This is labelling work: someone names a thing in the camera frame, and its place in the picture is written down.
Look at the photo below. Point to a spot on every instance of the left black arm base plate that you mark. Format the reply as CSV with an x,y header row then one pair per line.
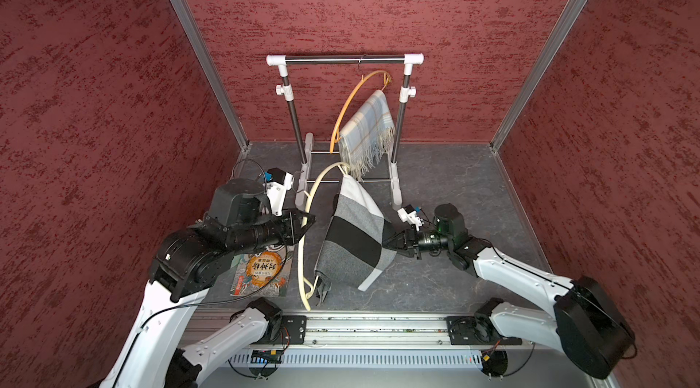
x,y
289,330

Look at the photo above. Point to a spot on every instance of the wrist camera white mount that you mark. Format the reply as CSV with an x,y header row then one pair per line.
x,y
411,216
277,182

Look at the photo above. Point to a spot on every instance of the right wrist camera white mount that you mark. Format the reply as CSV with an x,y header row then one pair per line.
x,y
411,216

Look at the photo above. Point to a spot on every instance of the orange plastic hanger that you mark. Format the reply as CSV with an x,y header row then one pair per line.
x,y
335,136

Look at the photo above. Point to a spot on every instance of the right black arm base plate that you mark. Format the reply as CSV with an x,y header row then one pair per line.
x,y
469,330

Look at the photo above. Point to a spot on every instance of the right aluminium corner post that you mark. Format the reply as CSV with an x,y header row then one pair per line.
x,y
566,21

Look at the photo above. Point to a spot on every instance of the aluminium front rail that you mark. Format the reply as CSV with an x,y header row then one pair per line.
x,y
420,330

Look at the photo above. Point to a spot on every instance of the left aluminium corner post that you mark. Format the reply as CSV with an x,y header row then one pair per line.
x,y
193,33

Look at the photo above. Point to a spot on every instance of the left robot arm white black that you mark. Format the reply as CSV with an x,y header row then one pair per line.
x,y
241,220

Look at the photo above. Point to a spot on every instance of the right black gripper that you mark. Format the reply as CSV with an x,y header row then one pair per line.
x,y
411,242

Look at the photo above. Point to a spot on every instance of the grey black checkered mat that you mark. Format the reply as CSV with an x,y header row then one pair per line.
x,y
352,253

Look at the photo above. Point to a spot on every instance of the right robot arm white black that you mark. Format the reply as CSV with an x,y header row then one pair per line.
x,y
574,317

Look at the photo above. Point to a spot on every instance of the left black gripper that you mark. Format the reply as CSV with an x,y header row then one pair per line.
x,y
293,229

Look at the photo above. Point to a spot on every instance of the blue cream plaid scarf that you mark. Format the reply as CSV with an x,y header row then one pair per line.
x,y
367,136

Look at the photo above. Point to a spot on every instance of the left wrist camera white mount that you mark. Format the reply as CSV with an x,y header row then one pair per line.
x,y
277,182

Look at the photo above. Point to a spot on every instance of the aluminium corner post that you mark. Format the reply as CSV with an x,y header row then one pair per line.
x,y
193,33
566,21

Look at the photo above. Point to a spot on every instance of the white and steel clothes rack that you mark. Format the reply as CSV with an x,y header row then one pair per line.
x,y
305,145

